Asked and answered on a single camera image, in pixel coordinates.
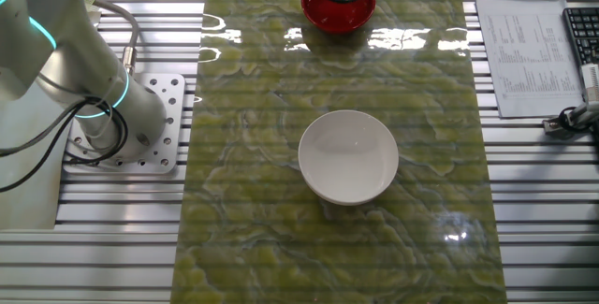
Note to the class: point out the black keyboard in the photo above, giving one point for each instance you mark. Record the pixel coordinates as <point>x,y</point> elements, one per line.
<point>585,33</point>

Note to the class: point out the white bowl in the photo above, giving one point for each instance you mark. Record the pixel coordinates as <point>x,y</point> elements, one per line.
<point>348,154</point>

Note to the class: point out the green marble pattern mat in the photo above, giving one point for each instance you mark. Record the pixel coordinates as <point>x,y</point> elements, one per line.
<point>262,248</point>

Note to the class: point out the printed table paper sheet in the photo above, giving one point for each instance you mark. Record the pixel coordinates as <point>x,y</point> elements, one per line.
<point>529,70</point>

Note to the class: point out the red bowl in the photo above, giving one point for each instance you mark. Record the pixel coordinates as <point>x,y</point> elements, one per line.
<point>337,16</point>

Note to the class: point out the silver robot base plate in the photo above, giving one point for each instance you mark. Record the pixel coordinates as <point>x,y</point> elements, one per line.
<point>170,107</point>

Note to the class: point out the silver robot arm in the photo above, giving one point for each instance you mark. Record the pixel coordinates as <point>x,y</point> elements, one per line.
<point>70,61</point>

